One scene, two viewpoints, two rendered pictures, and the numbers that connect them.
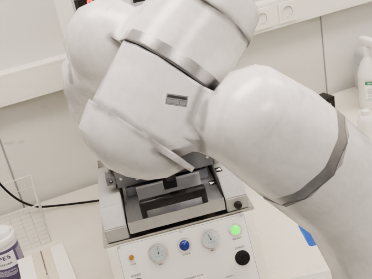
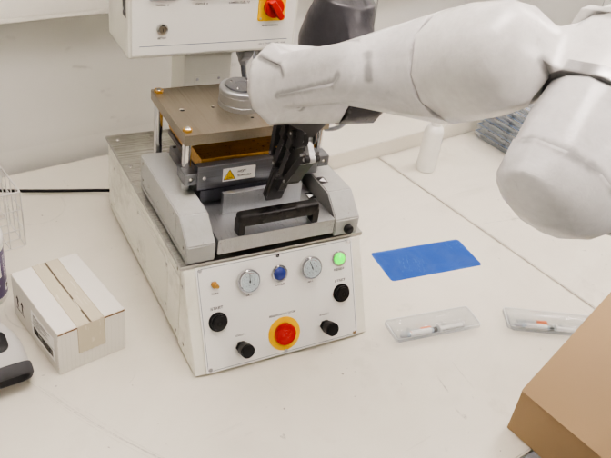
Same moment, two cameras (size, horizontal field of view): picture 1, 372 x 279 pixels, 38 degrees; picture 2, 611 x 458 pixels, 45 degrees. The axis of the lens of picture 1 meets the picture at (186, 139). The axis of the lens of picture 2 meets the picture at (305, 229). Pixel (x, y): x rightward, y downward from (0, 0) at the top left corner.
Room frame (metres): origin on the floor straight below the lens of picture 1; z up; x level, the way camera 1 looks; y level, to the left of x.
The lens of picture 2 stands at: (0.09, 0.48, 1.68)
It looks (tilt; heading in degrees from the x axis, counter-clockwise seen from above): 34 degrees down; 333
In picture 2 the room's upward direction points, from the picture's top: 9 degrees clockwise
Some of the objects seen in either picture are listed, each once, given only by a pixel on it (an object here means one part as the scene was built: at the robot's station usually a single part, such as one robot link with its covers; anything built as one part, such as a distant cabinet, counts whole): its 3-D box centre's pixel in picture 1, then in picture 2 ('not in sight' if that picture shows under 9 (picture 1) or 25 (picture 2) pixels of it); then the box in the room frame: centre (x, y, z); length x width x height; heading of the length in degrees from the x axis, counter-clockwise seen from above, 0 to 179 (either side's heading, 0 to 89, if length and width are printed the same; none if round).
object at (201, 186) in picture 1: (173, 200); (277, 216); (1.05, 0.05, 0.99); 0.15 x 0.02 x 0.04; 96
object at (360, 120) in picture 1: (366, 131); (430, 144); (1.52, -0.56, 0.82); 0.05 x 0.05 x 0.14
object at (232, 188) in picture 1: (223, 173); (317, 184); (1.17, -0.07, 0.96); 0.26 x 0.05 x 0.07; 6
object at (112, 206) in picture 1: (112, 201); (175, 204); (1.15, 0.20, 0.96); 0.25 x 0.05 x 0.07; 6
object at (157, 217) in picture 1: (166, 180); (245, 184); (1.18, 0.07, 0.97); 0.30 x 0.22 x 0.08; 6
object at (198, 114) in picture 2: not in sight; (242, 108); (1.26, 0.06, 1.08); 0.31 x 0.24 x 0.13; 96
